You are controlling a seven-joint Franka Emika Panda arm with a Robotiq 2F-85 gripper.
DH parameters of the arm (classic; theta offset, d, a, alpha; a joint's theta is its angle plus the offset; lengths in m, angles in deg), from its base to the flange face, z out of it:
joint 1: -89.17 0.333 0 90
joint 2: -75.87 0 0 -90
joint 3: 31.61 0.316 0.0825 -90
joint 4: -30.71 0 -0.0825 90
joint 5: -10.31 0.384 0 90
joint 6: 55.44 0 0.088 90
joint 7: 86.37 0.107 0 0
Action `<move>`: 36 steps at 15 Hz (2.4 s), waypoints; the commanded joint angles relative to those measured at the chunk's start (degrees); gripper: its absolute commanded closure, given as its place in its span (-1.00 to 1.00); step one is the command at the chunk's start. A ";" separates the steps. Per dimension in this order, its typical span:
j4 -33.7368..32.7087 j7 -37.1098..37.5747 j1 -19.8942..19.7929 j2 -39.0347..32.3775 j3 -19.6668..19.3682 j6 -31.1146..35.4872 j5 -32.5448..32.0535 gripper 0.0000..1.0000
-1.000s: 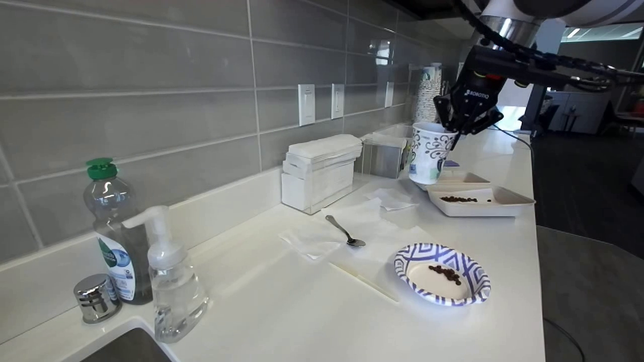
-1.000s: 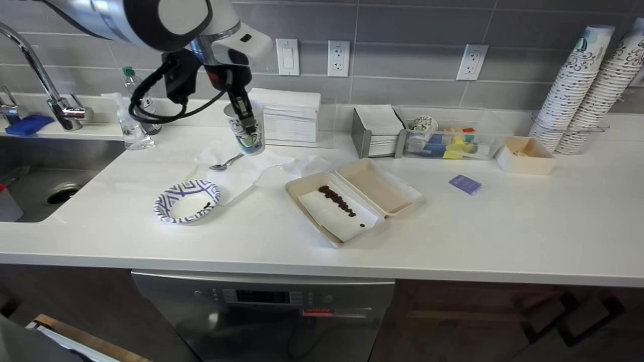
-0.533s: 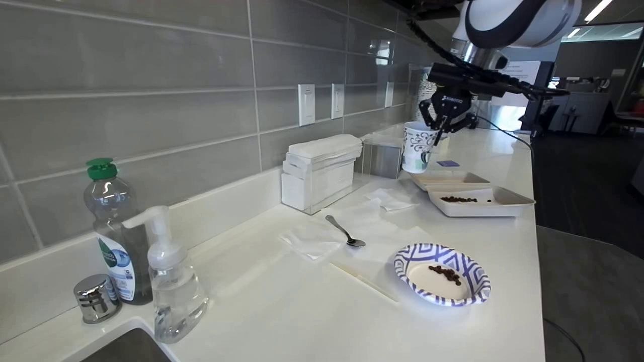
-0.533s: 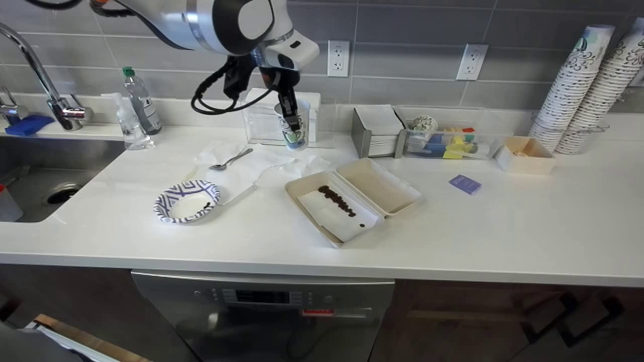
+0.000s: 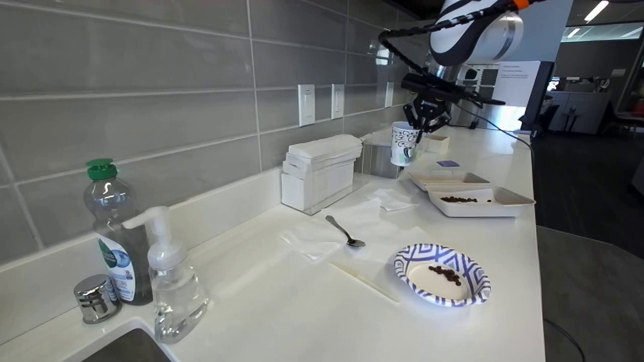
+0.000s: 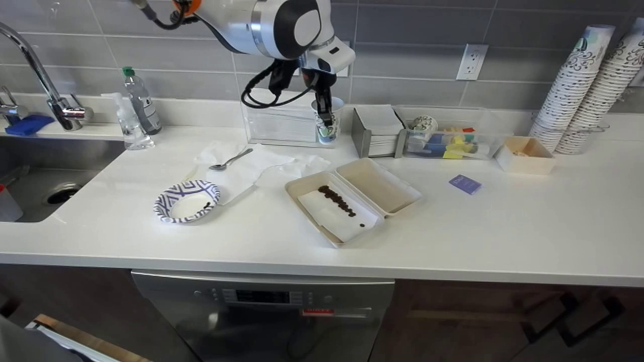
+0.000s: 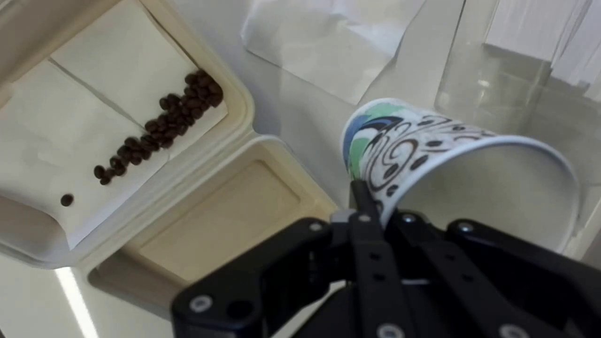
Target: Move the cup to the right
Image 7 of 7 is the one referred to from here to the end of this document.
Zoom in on patterned paper cup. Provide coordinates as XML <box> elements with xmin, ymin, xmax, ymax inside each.
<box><xmin>341</xmin><ymin>96</ymin><xmax>583</xmax><ymax>256</ymax></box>

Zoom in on white paper liner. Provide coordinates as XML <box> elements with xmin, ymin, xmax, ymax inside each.
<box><xmin>0</xmin><ymin>0</ymin><xmax>232</xmax><ymax>252</ymax></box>

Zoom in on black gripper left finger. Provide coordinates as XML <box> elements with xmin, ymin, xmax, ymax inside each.
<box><xmin>172</xmin><ymin>179</ymin><xmax>410</xmax><ymax>338</ymax></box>

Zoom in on dark coffee beans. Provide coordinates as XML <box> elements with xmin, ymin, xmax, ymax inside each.
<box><xmin>59</xmin><ymin>68</ymin><xmax>226</xmax><ymax>209</ymax></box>

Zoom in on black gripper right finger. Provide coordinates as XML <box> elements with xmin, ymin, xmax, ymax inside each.
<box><xmin>384</xmin><ymin>211</ymin><xmax>601</xmax><ymax>338</ymax></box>

